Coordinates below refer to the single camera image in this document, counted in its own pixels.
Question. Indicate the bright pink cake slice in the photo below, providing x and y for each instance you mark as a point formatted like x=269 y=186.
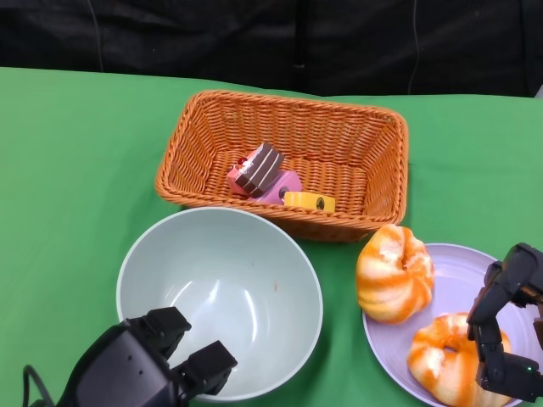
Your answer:
x=282 y=184

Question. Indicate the brown chocolate cake slice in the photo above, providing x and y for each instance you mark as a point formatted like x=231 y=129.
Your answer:
x=261 y=169

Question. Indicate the orange wicker basket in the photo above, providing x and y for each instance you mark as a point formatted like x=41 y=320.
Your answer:
x=339 y=140

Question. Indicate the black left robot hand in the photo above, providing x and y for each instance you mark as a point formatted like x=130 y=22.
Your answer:
x=123 y=364

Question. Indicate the green tablecloth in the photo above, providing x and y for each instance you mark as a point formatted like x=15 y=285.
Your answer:
x=76 y=140

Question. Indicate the pale green bowl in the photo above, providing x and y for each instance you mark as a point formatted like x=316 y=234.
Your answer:
x=220 y=275

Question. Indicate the salmon pink cake slice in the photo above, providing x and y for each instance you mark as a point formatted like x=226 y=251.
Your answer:
x=234 y=174

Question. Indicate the lilac round plate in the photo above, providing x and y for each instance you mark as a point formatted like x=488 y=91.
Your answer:
x=462 y=280

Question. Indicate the orange striped round bread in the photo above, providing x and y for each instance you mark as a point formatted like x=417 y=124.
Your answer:
x=394 y=275

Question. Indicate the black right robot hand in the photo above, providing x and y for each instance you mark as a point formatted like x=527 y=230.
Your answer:
x=496 y=297

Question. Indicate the yellow cake slice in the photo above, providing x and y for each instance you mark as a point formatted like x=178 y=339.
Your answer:
x=309 y=200

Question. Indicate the black backdrop cloth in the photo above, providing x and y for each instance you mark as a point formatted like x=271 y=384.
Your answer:
x=212 y=38

